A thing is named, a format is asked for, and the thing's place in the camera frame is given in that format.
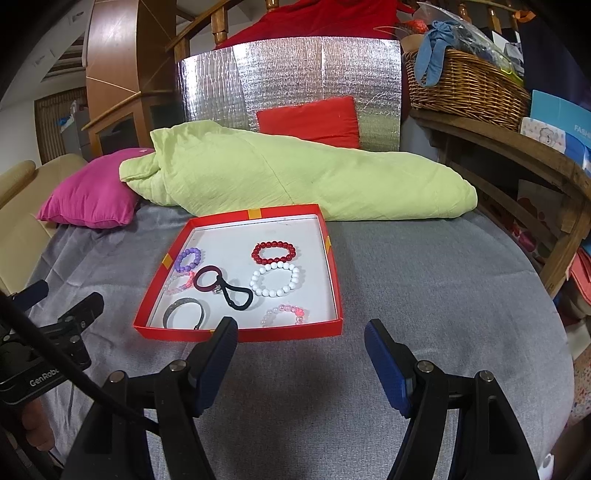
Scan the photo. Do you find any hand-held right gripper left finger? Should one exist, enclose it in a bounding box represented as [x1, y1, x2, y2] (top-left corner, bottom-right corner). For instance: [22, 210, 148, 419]
[62, 316, 239, 480]

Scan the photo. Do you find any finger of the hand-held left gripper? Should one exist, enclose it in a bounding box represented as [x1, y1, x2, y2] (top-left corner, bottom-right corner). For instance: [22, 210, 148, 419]
[60, 292, 105, 334]
[13, 279, 49, 309]

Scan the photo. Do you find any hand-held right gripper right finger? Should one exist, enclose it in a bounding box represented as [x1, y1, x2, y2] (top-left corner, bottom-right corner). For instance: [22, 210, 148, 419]
[364, 318, 541, 480]

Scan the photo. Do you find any black hair tie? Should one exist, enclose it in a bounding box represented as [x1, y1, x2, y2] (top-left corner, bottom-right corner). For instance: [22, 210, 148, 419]
[213, 279, 254, 311]

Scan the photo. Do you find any dark red hair ring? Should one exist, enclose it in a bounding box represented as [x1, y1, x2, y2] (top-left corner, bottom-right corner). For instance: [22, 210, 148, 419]
[193, 265, 224, 292]

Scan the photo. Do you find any red cardboard box tray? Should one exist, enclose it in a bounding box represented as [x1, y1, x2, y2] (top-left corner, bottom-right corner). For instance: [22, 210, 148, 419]
[133, 204, 345, 343]

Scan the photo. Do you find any purple bead bracelet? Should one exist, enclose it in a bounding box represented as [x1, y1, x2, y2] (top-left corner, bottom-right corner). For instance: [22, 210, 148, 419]
[174, 248, 204, 273]

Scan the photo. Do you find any red bead bracelet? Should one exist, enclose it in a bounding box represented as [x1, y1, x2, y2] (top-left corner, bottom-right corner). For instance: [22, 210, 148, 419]
[252, 241, 297, 265]

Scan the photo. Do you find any person's left hand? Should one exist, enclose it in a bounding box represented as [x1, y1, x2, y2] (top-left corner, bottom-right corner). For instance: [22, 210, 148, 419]
[21, 399, 56, 455]

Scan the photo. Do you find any silver metal bangle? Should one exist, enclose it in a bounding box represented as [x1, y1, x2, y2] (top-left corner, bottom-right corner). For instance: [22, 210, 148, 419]
[163, 298, 206, 330]

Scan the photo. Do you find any beige sofa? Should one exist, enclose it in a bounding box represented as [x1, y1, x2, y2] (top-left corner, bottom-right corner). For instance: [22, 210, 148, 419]
[0, 154, 88, 296]

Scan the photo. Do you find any magenta pillow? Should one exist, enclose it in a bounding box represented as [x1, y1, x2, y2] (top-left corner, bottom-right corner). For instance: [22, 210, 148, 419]
[36, 148, 155, 229]

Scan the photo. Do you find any light green blanket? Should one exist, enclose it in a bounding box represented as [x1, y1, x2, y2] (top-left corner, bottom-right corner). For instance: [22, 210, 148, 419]
[119, 121, 478, 221]

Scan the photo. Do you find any wooden cabinet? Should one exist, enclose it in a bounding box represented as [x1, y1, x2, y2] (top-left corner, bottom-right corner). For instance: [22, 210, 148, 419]
[81, 0, 178, 158]

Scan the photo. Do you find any wooden shelf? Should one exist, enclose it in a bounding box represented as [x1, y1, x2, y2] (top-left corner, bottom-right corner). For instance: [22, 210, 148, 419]
[409, 108, 591, 298]

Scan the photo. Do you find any red pillow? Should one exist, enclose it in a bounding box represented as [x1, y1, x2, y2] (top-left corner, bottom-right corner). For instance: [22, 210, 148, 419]
[256, 96, 361, 149]

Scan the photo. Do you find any white printed box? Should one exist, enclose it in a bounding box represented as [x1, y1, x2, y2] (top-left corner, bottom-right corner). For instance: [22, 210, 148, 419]
[521, 117, 568, 151]

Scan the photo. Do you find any wicker basket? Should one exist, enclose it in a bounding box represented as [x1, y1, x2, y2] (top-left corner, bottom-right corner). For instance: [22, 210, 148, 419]
[402, 48, 531, 132]

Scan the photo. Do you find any silver foil panel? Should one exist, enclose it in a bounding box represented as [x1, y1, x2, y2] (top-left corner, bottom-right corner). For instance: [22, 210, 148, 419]
[175, 38, 402, 153]

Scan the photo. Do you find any blue cardboard box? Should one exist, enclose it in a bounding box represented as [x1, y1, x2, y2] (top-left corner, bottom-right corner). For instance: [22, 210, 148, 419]
[529, 90, 591, 171]

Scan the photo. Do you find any wooden banister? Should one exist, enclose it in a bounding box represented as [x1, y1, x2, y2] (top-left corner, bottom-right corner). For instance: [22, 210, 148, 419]
[166, 0, 280, 52]

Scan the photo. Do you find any blue cloth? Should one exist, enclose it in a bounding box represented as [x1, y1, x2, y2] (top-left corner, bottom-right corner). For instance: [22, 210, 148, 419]
[414, 21, 462, 88]

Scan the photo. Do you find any clear plastic bag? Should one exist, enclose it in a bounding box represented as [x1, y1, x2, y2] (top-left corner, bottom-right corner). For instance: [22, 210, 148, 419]
[416, 2, 525, 75]

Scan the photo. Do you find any red cloth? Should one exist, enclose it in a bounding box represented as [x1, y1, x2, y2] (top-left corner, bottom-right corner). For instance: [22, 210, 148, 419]
[215, 0, 416, 49]

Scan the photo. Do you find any black cable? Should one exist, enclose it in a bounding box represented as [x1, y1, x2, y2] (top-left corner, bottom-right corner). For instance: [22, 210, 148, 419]
[0, 288, 160, 435]

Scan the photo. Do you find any pink clear bead bracelet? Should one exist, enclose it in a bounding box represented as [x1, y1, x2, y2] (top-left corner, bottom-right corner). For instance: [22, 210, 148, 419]
[163, 271, 197, 296]
[262, 305, 306, 328]

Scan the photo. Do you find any white bead bracelet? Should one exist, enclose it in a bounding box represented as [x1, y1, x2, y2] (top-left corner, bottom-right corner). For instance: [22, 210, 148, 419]
[249, 262, 301, 297]

